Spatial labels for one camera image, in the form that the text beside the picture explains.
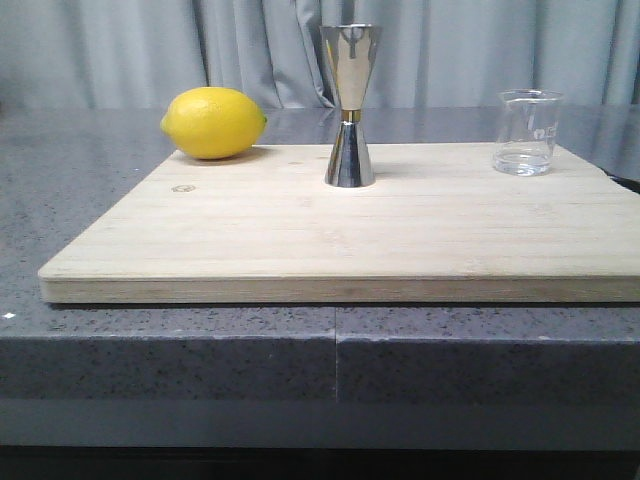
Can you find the steel double jigger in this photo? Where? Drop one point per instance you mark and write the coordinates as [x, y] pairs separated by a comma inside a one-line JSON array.
[[350, 52]]

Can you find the clear glass beaker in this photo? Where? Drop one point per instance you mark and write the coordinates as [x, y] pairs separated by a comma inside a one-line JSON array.
[[527, 131]]

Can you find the light wooden cutting board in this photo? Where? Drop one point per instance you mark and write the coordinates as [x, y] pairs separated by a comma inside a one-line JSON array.
[[439, 224]]

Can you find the yellow lemon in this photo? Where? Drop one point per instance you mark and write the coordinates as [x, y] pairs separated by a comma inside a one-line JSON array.
[[213, 123]]

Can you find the grey curtain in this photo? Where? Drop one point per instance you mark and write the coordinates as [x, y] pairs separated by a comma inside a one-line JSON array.
[[140, 54]]

